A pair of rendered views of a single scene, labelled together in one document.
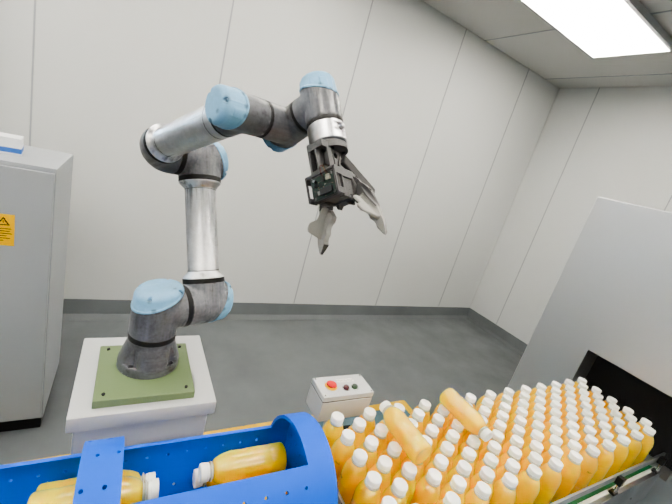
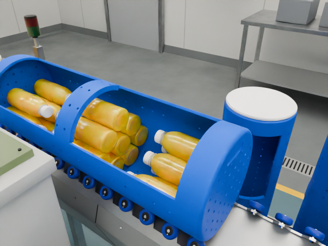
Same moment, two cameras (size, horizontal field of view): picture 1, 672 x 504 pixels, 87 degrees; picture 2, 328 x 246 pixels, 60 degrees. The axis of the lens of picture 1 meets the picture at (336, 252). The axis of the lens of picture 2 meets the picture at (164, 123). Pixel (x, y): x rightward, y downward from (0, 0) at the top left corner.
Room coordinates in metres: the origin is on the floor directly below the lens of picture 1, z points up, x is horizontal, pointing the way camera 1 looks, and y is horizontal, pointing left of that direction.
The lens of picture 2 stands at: (0.57, 1.05, 1.58)
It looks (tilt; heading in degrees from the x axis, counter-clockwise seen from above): 32 degrees down; 247
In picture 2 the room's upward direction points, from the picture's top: straight up
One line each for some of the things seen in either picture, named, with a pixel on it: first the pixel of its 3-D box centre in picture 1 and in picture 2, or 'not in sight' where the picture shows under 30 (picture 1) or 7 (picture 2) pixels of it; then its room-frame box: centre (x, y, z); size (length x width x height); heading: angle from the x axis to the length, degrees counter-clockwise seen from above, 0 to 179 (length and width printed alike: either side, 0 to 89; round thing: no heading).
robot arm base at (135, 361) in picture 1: (150, 346); not in sight; (0.83, 0.41, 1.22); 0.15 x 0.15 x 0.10
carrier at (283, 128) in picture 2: not in sight; (244, 182); (-0.19, 0.26, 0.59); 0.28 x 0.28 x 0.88
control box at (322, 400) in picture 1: (339, 396); not in sight; (1.07, -0.15, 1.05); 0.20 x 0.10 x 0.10; 121
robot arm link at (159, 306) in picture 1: (159, 307); not in sight; (0.83, 0.41, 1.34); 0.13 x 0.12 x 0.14; 142
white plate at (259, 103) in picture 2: not in sight; (260, 102); (-0.19, 0.26, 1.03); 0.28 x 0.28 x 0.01
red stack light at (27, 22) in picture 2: not in sight; (31, 21); (0.61, -0.64, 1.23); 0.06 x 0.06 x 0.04
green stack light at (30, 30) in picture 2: not in sight; (33, 30); (0.61, -0.64, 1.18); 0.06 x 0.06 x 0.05
